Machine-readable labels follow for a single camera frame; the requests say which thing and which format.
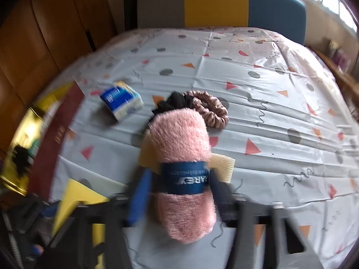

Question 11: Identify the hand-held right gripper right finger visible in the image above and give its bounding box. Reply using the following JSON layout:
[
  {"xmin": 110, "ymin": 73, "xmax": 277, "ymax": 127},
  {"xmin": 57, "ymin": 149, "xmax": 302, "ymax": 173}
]
[{"xmin": 210, "ymin": 169, "xmax": 309, "ymax": 269}]

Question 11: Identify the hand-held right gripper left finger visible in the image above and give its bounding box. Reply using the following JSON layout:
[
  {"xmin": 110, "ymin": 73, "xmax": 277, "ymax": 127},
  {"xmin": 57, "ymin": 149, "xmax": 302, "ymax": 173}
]
[{"xmin": 42, "ymin": 171, "xmax": 153, "ymax": 269}]

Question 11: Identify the cream mesh cloth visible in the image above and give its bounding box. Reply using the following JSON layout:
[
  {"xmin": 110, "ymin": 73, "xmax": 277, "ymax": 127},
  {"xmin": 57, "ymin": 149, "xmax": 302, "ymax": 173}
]
[{"xmin": 139, "ymin": 137, "xmax": 236, "ymax": 184}]

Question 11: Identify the yellow sponge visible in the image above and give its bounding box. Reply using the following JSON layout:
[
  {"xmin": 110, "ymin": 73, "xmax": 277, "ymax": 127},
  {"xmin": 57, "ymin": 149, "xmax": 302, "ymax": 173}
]
[{"xmin": 52, "ymin": 179, "xmax": 110, "ymax": 247}]

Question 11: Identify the black fuzzy hair tie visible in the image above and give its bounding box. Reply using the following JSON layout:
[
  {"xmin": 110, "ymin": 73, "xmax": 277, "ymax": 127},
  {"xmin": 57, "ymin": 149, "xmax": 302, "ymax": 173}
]
[{"xmin": 11, "ymin": 144, "xmax": 35, "ymax": 178}]

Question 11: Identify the green round puff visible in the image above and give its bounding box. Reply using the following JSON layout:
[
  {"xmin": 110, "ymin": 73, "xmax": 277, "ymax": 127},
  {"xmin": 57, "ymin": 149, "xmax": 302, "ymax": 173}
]
[{"xmin": 29, "ymin": 137, "xmax": 40, "ymax": 155}]

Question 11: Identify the pink fluffy cloth roll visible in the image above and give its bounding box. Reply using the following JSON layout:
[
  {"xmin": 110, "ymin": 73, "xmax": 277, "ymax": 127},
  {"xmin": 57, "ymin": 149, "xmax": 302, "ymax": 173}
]
[{"xmin": 147, "ymin": 109, "xmax": 218, "ymax": 244}]

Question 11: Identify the pink brown satin scrunchie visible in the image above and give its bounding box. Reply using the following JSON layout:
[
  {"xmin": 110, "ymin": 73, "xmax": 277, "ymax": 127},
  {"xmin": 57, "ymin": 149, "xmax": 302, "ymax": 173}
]
[{"xmin": 184, "ymin": 90, "xmax": 229, "ymax": 129}]

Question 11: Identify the gold tin box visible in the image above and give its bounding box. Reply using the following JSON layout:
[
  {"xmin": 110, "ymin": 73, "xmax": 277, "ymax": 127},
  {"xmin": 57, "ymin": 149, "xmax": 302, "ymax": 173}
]
[{"xmin": 0, "ymin": 81, "xmax": 86, "ymax": 199}]

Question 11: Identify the black scrunchie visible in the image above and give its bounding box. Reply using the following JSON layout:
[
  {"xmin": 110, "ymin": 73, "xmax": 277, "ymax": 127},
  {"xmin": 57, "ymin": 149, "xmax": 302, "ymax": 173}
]
[{"xmin": 153, "ymin": 91, "xmax": 197, "ymax": 118}]

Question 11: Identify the blue tissue packet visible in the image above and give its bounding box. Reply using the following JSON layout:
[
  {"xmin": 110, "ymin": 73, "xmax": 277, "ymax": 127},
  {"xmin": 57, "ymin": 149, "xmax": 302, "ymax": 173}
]
[{"xmin": 99, "ymin": 80, "xmax": 143, "ymax": 122}]

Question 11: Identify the printed bed sheet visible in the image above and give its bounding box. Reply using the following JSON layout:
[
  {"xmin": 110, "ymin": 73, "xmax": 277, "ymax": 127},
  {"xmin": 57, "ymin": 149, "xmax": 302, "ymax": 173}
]
[{"xmin": 28, "ymin": 26, "xmax": 357, "ymax": 269}]

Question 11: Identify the wooden windowsill shelf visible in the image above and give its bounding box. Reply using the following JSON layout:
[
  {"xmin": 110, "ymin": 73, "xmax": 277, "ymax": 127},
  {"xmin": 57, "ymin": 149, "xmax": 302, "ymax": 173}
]
[{"xmin": 311, "ymin": 42, "xmax": 359, "ymax": 97}]

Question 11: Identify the wooden wardrobe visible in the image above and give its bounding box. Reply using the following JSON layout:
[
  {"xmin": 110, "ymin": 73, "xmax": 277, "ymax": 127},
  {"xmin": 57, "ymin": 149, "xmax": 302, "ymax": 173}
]
[{"xmin": 0, "ymin": 0, "xmax": 118, "ymax": 152}]

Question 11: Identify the grey yellow blue headboard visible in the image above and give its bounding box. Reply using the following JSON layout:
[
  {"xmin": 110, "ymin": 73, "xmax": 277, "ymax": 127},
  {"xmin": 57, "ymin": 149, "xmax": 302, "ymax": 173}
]
[{"xmin": 136, "ymin": 0, "xmax": 306, "ymax": 45}]

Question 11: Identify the window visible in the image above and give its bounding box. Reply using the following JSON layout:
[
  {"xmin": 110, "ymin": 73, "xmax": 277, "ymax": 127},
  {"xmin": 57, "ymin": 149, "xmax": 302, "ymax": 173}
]
[{"xmin": 264, "ymin": 0, "xmax": 358, "ymax": 31}]

